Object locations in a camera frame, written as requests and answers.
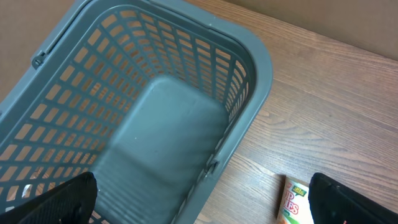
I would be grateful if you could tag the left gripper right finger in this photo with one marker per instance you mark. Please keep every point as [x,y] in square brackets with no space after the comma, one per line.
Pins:
[334,203]

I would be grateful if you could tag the instant noodle cup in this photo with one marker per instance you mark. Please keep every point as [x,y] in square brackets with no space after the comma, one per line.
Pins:
[294,206]

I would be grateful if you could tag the grey plastic shopping basket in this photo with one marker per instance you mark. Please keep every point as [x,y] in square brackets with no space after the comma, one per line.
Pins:
[152,97]

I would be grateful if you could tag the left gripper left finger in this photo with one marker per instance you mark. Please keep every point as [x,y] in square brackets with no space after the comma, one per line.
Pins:
[71,202]

